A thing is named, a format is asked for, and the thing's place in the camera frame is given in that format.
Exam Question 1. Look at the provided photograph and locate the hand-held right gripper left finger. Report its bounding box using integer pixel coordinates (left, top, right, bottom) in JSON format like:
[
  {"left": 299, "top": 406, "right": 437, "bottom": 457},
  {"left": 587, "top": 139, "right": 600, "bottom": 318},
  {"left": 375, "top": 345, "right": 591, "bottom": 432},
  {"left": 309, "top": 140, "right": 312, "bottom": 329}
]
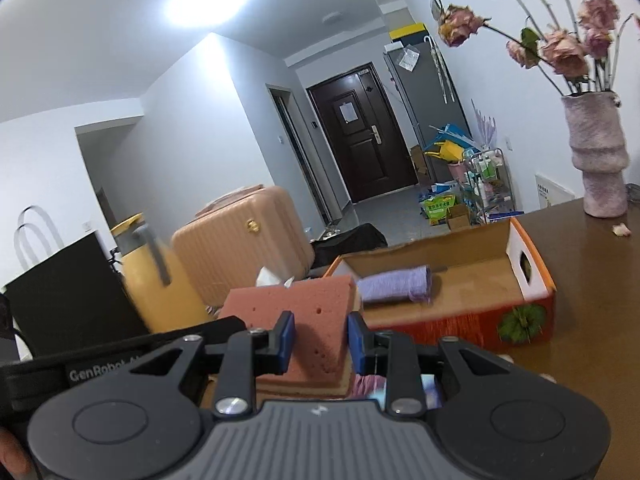
[{"left": 129, "top": 310, "right": 297, "bottom": 418}]

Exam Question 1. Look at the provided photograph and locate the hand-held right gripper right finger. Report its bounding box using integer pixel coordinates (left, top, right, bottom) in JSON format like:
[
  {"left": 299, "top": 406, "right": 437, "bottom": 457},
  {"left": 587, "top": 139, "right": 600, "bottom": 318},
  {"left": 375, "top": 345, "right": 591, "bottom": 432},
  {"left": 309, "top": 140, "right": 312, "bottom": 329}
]
[{"left": 346, "top": 311, "right": 523, "bottom": 418}]

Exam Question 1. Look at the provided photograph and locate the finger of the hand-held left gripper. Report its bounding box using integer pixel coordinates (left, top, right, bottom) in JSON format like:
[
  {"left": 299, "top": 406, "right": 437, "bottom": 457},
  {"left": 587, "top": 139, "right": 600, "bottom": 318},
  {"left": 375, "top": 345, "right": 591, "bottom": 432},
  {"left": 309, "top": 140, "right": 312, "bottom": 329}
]
[{"left": 150, "top": 316, "right": 247, "bottom": 345}]

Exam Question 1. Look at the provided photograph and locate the pink sponge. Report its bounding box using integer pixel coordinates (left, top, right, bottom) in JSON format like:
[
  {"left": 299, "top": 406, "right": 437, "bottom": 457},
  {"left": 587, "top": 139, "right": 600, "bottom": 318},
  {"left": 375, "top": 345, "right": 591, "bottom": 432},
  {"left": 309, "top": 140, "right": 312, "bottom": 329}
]
[{"left": 218, "top": 275, "right": 361, "bottom": 397}]

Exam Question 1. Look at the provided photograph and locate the purple fluffy toy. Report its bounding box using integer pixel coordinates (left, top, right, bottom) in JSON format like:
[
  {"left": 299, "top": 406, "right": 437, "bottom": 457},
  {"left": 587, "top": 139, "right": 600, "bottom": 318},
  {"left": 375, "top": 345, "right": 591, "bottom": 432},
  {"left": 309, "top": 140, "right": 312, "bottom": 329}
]
[{"left": 350, "top": 374, "right": 387, "bottom": 402}]

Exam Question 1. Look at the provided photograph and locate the purple towel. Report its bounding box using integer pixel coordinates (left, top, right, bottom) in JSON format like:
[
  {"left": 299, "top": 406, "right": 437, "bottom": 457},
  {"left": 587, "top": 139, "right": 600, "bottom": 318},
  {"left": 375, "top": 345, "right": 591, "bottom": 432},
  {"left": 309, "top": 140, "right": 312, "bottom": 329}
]
[{"left": 357, "top": 266, "right": 433, "bottom": 306}]

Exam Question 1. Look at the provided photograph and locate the blue pocket tissue packet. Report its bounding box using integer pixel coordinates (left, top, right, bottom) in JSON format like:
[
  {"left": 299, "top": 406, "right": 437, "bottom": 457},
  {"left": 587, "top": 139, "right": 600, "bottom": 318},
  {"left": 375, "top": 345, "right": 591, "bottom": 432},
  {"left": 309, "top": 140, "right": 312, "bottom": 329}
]
[{"left": 421, "top": 374, "right": 445, "bottom": 409}]

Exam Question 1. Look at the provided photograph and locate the orange cardboard box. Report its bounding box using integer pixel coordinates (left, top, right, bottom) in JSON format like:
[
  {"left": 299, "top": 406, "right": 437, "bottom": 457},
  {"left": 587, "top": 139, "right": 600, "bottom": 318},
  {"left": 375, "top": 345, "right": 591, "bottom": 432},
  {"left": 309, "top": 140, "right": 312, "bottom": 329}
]
[{"left": 322, "top": 217, "right": 557, "bottom": 356}]

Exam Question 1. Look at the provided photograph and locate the person's left hand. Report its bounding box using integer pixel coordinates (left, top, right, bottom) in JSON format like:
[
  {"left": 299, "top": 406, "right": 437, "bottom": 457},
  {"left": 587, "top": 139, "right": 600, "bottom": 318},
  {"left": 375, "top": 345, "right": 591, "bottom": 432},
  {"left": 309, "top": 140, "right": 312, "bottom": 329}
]
[{"left": 0, "top": 430, "right": 36, "bottom": 480}]

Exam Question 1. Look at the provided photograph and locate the peach hard-shell suitcase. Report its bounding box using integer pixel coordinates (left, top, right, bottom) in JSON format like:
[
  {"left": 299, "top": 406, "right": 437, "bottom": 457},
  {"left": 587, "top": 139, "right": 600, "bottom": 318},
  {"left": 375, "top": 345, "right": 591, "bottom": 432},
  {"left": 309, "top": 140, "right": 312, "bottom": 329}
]
[{"left": 172, "top": 186, "right": 315, "bottom": 307}]

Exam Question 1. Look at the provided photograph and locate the yellow jug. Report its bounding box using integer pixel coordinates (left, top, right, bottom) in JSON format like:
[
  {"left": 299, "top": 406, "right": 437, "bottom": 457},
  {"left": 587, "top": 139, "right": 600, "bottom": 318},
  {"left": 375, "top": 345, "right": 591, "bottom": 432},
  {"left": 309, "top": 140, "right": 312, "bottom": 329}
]
[{"left": 110, "top": 214, "right": 208, "bottom": 335}]

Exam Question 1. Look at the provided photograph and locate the black paper bag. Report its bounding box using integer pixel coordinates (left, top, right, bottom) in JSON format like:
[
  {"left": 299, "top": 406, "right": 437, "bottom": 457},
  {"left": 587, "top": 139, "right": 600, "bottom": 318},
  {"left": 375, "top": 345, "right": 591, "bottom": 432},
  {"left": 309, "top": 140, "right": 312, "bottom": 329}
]
[{"left": 2, "top": 205, "right": 151, "bottom": 358}]

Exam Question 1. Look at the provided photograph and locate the green printed bag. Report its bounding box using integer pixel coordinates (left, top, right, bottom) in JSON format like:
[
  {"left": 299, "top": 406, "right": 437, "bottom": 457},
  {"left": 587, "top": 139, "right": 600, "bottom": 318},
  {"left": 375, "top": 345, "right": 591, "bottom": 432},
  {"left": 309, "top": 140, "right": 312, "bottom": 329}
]
[{"left": 421, "top": 194, "right": 458, "bottom": 227}]

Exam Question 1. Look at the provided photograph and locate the small cardboard box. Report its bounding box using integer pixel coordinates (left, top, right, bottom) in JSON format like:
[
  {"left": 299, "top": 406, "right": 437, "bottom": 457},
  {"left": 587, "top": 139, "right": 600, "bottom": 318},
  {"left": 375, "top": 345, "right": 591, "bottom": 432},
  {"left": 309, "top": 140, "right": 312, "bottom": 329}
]
[{"left": 446, "top": 204, "right": 472, "bottom": 232}]

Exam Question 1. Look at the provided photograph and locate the tall cardboard box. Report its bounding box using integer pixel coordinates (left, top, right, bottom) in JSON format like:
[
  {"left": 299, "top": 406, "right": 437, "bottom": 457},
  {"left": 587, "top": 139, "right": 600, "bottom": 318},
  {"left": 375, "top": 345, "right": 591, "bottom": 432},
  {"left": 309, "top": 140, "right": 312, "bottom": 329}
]
[{"left": 410, "top": 145, "right": 432, "bottom": 187}]

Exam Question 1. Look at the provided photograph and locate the dark brown door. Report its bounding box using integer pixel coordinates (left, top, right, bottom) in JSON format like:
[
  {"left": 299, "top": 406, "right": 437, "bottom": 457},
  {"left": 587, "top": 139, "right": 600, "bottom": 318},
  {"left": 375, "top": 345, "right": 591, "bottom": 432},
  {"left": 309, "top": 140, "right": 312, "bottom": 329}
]
[{"left": 306, "top": 63, "right": 418, "bottom": 204}]

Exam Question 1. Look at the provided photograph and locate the metal trolley rack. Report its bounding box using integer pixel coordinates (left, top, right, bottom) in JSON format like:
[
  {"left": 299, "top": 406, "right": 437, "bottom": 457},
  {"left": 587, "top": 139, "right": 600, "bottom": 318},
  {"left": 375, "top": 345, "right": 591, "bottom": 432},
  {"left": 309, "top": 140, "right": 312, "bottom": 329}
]
[{"left": 467, "top": 149, "right": 518, "bottom": 224}]

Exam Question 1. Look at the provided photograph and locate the blue and yellow clutter pile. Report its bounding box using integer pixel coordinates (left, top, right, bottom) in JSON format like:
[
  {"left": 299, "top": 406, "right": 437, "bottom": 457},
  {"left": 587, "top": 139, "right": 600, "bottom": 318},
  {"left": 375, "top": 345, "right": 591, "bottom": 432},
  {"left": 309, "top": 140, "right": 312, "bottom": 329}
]
[{"left": 422, "top": 122, "right": 482, "bottom": 164}]

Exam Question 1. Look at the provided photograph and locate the purple dried grass decoration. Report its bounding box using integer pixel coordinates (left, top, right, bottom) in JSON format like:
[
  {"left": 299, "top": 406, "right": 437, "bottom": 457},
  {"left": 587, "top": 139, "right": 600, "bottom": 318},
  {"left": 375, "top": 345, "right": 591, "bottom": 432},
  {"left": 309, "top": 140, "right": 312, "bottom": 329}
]
[{"left": 471, "top": 100, "right": 499, "bottom": 149}]

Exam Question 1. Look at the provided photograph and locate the grey refrigerator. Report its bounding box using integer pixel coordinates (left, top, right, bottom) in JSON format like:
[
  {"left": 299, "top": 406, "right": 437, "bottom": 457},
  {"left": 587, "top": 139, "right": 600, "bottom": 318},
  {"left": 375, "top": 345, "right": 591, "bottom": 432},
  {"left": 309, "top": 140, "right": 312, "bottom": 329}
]
[{"left": 382, "top": 37, "right": 471, "bottom": 161}]

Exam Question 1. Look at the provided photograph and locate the white umbrella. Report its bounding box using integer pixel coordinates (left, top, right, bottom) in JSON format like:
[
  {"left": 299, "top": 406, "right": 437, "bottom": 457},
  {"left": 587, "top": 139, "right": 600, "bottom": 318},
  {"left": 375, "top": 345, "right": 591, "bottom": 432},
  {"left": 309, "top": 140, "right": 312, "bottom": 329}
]
[{"left": 434, "top": 35, "right": 454, "bottom": 107}]

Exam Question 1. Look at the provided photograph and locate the paper note on refrigerator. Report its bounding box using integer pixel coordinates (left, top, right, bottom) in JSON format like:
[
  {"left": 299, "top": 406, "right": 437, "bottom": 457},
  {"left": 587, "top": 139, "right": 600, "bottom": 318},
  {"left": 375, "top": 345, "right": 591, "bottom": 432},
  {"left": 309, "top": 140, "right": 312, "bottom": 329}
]
[{"left": 397, "top": 46, "right": 422, "bottom": 73}]

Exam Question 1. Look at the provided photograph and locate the pink textured vase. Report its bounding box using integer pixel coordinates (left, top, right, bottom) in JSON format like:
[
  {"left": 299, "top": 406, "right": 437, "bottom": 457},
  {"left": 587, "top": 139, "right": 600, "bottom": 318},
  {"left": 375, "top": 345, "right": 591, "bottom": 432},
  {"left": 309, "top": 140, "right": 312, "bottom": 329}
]
[{"left": 560, "top": 92, "right": 631, "bottom": 218}]

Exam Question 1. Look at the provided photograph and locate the yellow and black box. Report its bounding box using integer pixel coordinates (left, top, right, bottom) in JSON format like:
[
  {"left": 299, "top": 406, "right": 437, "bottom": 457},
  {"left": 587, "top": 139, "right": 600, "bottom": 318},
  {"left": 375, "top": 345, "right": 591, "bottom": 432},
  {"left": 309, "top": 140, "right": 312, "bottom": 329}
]
[{"left": 389, "top": 22, "right": 429, "bottom": 44}]

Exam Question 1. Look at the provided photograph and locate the dried pink rose bouquet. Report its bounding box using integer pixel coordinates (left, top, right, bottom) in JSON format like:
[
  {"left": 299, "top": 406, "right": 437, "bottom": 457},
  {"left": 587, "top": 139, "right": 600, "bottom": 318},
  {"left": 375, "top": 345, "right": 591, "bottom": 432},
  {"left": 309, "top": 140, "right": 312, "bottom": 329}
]
[{"left": 437, "top": 0, "right": 640, "bottom": 97}]

